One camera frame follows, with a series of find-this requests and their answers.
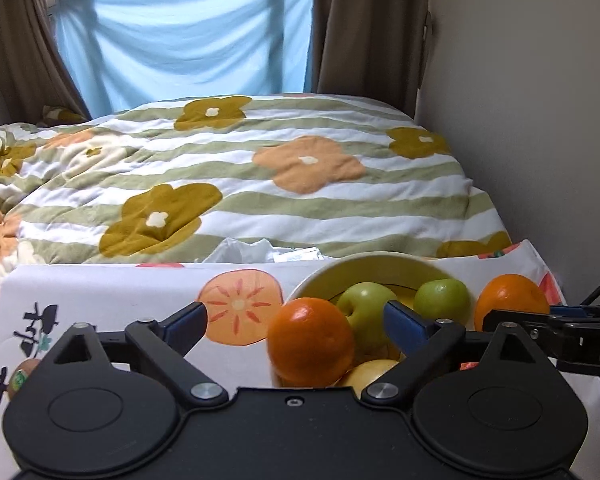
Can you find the white crumpled tissue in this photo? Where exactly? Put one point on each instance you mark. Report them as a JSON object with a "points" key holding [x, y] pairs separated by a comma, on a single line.
{"points": [[250, 251]]}

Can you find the persimmon print white tablecloth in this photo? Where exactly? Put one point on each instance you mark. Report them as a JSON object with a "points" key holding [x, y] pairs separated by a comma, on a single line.
{"points": [[105, 300]]}

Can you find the yellow apple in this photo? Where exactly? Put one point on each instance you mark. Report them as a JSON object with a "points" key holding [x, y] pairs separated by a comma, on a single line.
{"points": [[375, 372]]}

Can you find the green apple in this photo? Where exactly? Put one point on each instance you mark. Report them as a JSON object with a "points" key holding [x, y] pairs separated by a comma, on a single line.
{"points": [[442, 300]]}

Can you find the yellow-green apple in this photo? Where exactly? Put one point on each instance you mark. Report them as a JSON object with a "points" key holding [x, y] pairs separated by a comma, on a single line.
{"points": [[365, 305]]}

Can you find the floral striped blanket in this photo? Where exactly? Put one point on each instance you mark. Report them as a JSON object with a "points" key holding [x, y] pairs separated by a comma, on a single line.
{"points": [[230, 175]]}

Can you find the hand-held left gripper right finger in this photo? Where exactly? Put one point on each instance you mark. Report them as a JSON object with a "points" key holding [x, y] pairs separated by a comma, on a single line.
{"points": [[405, 327]]}

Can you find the brown kiwi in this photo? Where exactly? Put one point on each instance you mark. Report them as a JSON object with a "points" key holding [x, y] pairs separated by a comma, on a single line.
{"points": [[22, 377]]}

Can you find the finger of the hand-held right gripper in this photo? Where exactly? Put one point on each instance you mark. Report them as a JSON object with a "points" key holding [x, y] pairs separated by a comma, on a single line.
{"points": [[575, 311], [515, 321]]}

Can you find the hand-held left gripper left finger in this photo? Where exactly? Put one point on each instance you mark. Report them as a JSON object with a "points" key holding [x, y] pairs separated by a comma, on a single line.
{"points": [[187, 324]]}

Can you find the yellow duck print bowl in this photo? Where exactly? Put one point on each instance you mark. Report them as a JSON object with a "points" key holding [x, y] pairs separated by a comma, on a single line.
{"points": [[380, 266]]}

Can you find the olive patterned cloth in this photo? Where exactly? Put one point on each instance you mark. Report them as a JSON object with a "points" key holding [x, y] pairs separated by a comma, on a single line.
{"points": [[62, 115]]}

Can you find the light blue window cloth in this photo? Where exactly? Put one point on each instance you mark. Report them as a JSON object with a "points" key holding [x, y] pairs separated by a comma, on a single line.
{"points": [[180, 35]]}

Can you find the large orange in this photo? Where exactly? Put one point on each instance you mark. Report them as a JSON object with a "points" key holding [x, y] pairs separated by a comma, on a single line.
{"points": [[510, 294], [310, 340]]}

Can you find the brown curtain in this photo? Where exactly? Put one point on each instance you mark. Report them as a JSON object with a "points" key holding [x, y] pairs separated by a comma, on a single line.
{"points": [[370, 25], [20, 35]]}

